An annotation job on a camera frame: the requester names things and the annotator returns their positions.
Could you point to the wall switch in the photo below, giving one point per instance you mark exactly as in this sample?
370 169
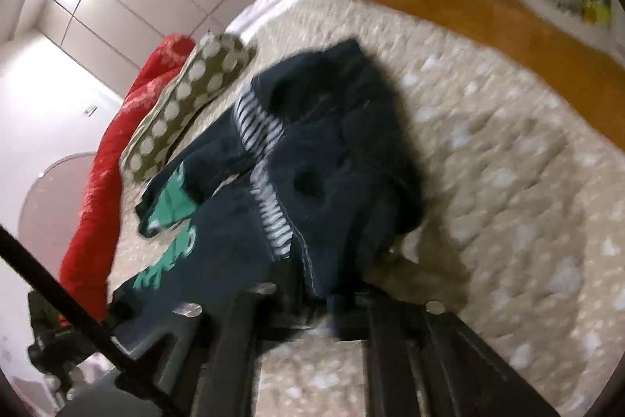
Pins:
90 109

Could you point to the yellow item on shelf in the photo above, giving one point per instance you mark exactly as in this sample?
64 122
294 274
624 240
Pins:
596 9

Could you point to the round white mirror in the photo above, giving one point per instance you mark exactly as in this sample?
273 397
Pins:
46 202

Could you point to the navy garment with green print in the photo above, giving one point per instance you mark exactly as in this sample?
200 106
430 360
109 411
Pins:
337 143

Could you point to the beige spotted bed blanket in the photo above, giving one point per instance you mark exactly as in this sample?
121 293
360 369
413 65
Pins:
512 182

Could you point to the olive polka dot pillow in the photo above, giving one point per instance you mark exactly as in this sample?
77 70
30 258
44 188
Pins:
195 85

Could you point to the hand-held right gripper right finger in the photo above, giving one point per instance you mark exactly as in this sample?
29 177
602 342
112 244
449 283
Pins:
415 358

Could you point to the white bed sheet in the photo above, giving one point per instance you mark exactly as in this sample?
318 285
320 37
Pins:
263 4

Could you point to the black pole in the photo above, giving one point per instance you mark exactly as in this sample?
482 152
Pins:
73 314

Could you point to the red quilt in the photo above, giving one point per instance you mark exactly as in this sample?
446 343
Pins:
102 182

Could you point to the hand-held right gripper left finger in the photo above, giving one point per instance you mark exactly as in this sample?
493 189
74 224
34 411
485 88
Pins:
229 348

